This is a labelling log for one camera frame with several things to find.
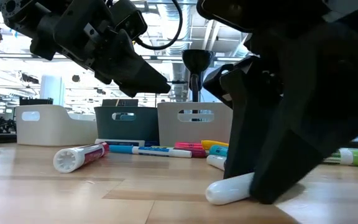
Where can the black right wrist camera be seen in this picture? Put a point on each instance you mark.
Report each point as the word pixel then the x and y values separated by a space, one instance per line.
pixel 259 15

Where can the bright pink marker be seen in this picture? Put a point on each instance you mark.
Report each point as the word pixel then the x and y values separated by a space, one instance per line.
pixel 188 145

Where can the thin black marker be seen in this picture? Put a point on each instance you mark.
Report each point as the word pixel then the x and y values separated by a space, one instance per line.
pixel 228 188

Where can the grey plastic bin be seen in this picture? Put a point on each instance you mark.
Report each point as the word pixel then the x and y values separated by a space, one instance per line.
pixel 194 133

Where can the black gooseneck desk lamp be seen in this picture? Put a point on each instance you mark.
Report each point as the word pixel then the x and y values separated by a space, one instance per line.
pixel 197 60

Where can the white plastic bin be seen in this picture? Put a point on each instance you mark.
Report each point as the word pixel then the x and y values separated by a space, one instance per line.
pixel 54 130

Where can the light blue highlighter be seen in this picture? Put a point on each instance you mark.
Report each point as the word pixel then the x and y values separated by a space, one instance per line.
pixel 218 151

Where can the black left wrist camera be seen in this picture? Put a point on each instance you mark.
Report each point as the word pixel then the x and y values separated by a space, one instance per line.
pixel 129 18

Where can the thin dark pink marker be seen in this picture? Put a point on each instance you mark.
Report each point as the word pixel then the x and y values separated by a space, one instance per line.
pixel 191 152

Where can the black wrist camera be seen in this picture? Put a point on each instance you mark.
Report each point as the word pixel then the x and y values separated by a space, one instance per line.
pixel 259 15
pixel 129 18

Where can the thin blue marker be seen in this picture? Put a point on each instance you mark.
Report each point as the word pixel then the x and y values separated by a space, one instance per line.
pixel 151 151

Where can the thick dark blue marker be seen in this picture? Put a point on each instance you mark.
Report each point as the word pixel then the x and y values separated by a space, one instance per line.
pixel 120 142

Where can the thick red whiteboard marker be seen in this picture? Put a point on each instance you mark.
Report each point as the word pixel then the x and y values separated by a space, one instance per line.
pixel 79 157

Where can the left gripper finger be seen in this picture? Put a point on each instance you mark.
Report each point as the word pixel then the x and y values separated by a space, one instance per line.
pixel 138 71
pixel 134 91

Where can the teal plastic bin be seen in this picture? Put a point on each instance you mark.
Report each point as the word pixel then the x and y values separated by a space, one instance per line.
pixel 126 130

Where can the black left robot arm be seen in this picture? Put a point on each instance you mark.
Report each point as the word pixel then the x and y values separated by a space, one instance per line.
pixel 11 9

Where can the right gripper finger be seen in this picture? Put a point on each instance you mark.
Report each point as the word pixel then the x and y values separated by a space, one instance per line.
pixel 250 124
pixel 300 137

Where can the yellow highlighter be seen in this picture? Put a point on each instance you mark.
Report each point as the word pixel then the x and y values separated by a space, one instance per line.
pixel 214 143

